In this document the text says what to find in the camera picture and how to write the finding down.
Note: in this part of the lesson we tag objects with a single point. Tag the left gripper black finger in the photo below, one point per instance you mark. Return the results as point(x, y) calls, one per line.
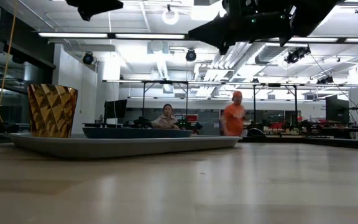
point(85, 15)

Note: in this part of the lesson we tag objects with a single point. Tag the gold faceted cup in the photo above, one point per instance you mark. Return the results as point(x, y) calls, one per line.
point(52, 110)

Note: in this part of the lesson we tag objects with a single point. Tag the dark blue plate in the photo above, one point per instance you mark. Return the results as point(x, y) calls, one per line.
point(135, 133)

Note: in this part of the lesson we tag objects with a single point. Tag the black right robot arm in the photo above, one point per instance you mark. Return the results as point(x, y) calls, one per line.
point(312, 12)

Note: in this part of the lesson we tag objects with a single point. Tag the black background robot arm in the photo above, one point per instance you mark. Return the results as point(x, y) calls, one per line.
point(137, 122)

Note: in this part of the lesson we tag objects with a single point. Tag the grey rectangular tray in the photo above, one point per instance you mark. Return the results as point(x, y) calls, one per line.
point(120, 146)

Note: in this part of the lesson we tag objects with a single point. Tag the overhead light bar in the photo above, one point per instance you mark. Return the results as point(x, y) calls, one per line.
point(113, 35)

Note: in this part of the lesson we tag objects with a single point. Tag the standing person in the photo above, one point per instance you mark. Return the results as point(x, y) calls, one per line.
point(233, 118)

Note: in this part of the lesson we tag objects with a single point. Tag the seated person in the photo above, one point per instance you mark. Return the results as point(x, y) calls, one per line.
point(166, 119)

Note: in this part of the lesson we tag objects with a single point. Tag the black computer monitor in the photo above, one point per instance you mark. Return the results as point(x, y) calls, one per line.
point(337, 109)
point(115, 109)

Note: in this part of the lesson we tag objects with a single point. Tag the cluttered background workbench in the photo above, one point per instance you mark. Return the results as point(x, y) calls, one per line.
point(315, 127)

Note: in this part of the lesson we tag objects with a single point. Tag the black metal rig frame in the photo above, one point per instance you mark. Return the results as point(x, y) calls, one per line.
point(274, 85)
point(165, 82)

